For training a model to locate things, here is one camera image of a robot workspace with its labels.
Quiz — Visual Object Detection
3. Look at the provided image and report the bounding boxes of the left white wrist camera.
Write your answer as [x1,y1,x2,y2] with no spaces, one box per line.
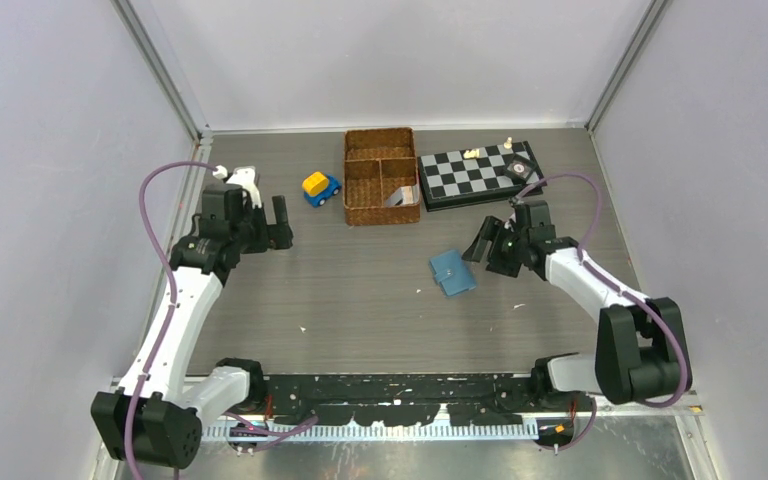
[212,165,263,208]

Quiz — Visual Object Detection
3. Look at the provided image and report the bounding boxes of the blue card holder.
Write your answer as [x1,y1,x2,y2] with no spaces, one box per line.
[429,249,477,298]

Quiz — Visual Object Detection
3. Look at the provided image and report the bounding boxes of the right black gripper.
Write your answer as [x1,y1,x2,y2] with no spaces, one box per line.
[461,216,528,279]

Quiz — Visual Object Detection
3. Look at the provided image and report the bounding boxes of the brown wicker basket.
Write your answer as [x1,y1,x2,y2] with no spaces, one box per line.
[343,127,420,226]

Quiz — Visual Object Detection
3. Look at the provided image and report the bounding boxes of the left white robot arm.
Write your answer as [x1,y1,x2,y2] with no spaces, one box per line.
[90,184,293,469]

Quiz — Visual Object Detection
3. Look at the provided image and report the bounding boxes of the cards in basket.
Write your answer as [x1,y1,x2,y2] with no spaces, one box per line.
[384,184,421,208]

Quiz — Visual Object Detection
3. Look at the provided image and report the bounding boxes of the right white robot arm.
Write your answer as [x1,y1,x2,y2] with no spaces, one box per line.
[462,201,692,411]

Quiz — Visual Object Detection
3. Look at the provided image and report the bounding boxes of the blue yellow toy car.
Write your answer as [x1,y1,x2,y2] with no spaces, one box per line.
[302,171,342,208]

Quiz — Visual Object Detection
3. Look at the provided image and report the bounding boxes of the black square box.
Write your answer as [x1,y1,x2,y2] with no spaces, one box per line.
[504,157,540,185]

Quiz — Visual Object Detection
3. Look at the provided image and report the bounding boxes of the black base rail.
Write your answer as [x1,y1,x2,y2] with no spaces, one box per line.
[202,372,599,429]

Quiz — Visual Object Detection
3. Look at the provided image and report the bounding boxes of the black white chessboard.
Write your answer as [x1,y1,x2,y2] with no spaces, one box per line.
[417,140,544,212]

